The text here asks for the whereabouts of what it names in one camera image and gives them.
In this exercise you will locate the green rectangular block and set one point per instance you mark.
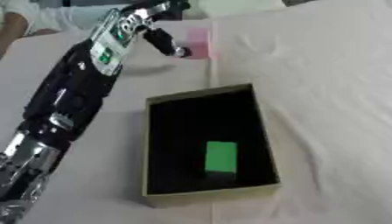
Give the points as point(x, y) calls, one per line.
point(221, 156)

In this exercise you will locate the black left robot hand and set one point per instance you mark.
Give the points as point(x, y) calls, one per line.
point(162, 40)

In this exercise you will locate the tan cardboard box black inside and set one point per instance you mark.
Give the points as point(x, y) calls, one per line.
point(204, 128)

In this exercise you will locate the person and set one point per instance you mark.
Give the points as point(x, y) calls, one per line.
point(35, 14)

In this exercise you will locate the pink rectangular block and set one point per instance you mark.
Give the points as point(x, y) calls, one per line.
point(199, 40)

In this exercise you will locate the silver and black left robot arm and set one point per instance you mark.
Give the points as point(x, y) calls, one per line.
point(71, 96)

